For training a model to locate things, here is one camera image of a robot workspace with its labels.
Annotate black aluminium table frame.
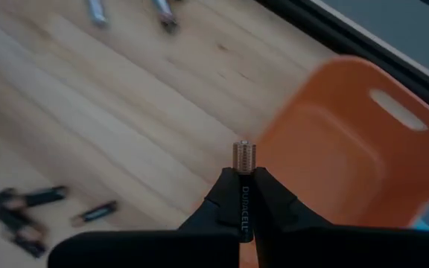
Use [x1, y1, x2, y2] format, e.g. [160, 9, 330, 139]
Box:
[255, 0, 429, 124]

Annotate batteries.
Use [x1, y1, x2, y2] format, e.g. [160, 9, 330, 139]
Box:
[232, 140, 257, 243]

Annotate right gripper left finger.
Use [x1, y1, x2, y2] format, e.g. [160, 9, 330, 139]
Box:
[47, 166, 241, 268]

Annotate silver purple battery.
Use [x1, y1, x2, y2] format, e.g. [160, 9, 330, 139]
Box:
[86, 0, 110, 29]
[150, 0, 181, 34]

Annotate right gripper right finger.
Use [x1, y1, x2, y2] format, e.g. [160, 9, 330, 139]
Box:
[253, 166, 429, 268]

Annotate orange plastic bin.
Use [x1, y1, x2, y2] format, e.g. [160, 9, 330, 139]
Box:
[238, 54, 429, 268]

